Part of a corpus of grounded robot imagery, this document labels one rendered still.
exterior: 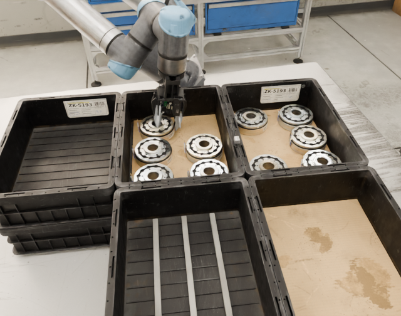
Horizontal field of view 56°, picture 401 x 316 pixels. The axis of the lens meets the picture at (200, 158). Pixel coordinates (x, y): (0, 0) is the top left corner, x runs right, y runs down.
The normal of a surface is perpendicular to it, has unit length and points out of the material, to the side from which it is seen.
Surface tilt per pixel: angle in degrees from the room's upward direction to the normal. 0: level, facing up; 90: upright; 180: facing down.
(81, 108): 90
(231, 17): 90
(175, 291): 0
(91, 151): 0
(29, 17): 90
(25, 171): 0
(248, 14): 90
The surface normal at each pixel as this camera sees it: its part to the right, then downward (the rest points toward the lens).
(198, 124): -0.01, -0.73
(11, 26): 0.20, 0.66
